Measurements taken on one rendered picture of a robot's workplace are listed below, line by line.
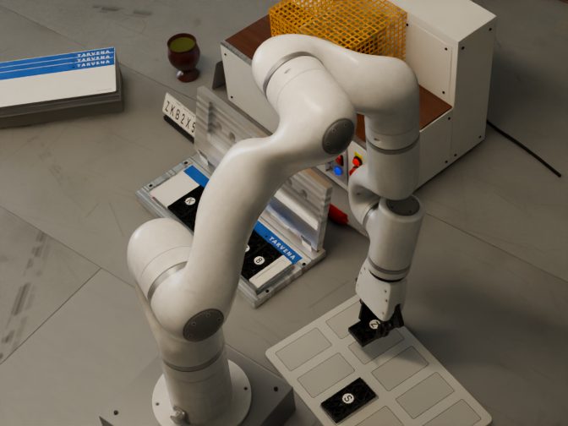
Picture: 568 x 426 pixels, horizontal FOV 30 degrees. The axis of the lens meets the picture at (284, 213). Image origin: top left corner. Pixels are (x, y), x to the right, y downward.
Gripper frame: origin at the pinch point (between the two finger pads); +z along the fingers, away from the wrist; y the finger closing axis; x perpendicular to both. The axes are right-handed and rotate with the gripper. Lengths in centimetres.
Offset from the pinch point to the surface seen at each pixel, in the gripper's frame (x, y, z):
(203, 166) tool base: -3, -63, 7
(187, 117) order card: 1, -78, 4
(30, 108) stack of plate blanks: -29, -105, 9
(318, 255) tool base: 4.1, -25.0, 5.8
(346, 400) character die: -11.5, 8.5, 8.9
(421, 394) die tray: 1.6, 15.3, 7.4
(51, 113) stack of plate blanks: -24, -102, 11
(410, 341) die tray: 7.2, 4.2, 6.2
